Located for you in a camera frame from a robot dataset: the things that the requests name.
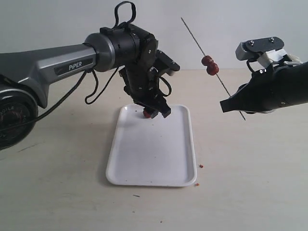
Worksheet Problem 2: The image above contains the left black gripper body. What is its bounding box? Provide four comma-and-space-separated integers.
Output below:
119, 52, 171, 109

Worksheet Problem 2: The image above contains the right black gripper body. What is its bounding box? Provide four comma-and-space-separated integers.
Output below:
220, 65, 289, 114

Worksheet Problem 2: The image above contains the red ball top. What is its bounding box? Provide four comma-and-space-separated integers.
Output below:
143, 110, 155, 118

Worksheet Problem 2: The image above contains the red ball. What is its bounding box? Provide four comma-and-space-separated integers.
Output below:
143, 110, 155, 118
201, 55, 214, 66
206, 63, 219, 76

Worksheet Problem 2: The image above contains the red ball bottom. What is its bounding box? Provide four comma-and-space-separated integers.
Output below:
206, 63, 219, 76

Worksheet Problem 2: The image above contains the thin metal skewer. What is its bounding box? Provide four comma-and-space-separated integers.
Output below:
180, 17, 246, 121

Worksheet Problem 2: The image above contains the left grey black robot arm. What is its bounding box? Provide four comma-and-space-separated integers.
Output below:
0, 22, 180, 149

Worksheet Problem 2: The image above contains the right grey black robot arm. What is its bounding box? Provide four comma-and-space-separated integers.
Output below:
220, 63, 308, 114

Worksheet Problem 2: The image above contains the white rectangular plastic tray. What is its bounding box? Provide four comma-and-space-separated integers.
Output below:
105, 104, 197, 187

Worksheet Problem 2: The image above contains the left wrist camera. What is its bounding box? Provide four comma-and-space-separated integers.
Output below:
154, 50, 180, 76

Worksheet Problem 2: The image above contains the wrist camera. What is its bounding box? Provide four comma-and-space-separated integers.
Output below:
234, 36, 301, 67
154, 50, 180, 76

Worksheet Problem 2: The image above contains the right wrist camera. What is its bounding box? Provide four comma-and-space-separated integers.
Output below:
234, 36, 301, 67

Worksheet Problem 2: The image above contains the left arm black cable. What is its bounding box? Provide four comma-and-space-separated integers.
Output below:
0, 1, 173, 132

